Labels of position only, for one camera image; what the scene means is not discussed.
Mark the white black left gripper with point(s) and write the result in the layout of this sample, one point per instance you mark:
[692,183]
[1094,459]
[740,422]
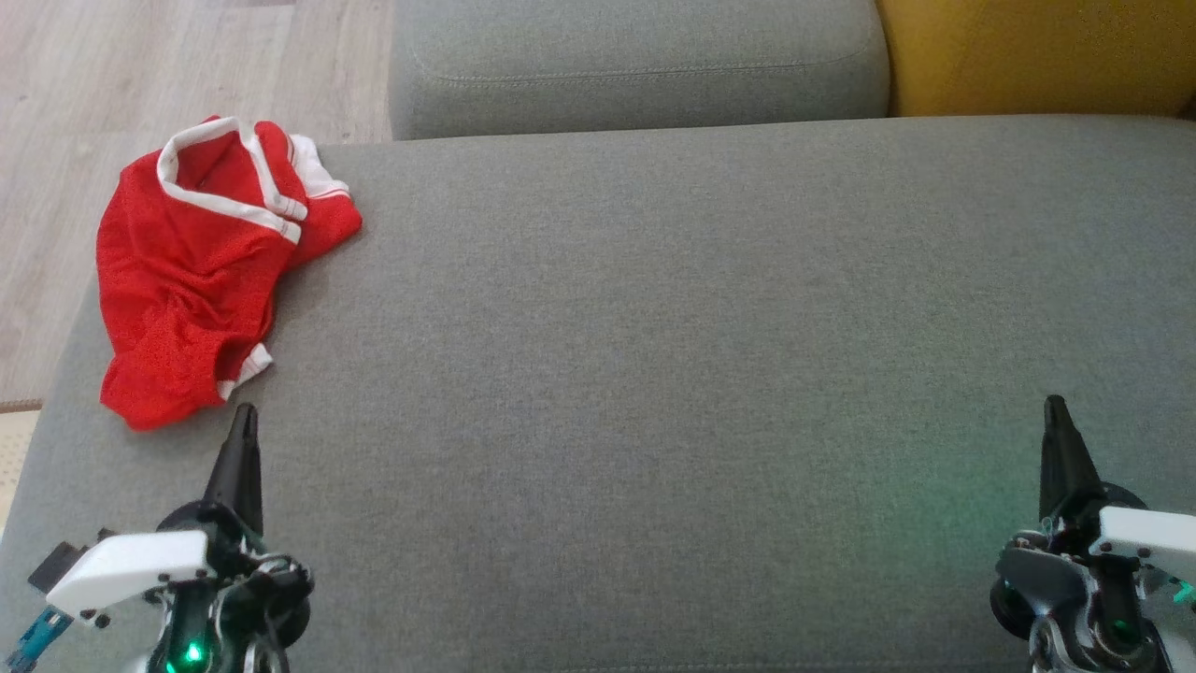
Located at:
[131,570]

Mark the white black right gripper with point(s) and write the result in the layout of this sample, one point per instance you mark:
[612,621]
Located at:
[1149,537]

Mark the red basketball jersey white trim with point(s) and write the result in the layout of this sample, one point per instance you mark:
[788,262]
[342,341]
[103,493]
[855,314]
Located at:
[187,224]

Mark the beige floor rug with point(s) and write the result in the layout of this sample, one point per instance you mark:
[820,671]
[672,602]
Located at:
[11,458]

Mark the wide yellow sofa backrest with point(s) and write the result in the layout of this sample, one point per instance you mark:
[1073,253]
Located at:
[1037,56]

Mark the grey fabric sofa chaise seat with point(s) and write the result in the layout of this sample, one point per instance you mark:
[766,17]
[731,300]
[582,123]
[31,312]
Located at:
[654,374]

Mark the grey sofa seat cushion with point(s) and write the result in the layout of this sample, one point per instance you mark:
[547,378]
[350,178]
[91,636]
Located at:
[635,65]

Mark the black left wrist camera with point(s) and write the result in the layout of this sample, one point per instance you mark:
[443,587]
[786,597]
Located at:
[56,565]

